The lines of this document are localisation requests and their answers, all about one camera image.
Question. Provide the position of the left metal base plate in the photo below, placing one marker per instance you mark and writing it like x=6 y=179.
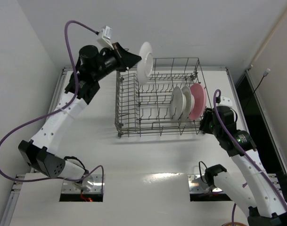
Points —
x=93 y=184

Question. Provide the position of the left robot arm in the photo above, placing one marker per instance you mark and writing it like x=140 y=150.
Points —
x=40 y=152

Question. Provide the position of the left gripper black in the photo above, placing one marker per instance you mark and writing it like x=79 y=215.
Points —
x=119 y=57

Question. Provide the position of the brown round object bottom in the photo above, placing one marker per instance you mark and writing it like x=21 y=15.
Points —
x=234 y=224

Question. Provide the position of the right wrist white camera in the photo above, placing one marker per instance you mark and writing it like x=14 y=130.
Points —
x=225 y=101

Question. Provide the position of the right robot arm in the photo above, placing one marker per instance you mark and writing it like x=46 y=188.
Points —
x=262 y=203

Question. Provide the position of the pink plastic plate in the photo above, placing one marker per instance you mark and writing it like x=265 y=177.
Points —
x=199 y=94

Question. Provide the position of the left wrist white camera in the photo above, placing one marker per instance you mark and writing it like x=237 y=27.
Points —
x=104 y=37

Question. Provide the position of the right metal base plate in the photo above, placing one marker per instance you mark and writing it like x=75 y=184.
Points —
x=197 y=186

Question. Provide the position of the metal base plate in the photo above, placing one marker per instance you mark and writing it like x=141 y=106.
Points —
x=93 y=184
x=197 y=186

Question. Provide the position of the green rimmed printed plate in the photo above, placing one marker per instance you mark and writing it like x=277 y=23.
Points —
x=145 y=65

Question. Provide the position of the grey wire dish rack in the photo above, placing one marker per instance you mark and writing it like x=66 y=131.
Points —
x=144 y=109

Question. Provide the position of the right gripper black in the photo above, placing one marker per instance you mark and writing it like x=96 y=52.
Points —
x=206 y=121

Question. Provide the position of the wrist white camera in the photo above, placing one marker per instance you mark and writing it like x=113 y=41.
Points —
x=104 y=37
x=225 y=101

